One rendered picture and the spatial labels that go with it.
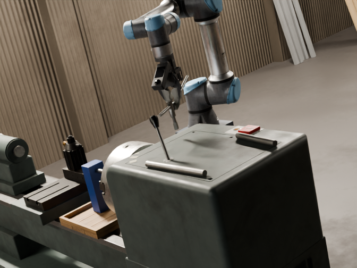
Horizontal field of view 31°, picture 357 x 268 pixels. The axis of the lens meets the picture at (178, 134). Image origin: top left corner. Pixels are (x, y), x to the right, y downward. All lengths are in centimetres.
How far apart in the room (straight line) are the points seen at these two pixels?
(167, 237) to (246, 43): 666
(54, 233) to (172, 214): 110
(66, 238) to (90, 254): 18
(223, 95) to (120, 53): 446
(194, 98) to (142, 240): 87
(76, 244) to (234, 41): 593
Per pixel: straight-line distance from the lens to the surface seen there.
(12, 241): 358
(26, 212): 315
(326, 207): 461
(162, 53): 242
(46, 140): 683
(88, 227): 279
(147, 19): 241
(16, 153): 353
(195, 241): 212
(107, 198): 259
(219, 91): 293
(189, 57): 800
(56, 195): 307
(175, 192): 209
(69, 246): 307
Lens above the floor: 200
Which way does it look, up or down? 17 degrees down
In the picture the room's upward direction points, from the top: 13 degrees counter-clockwise
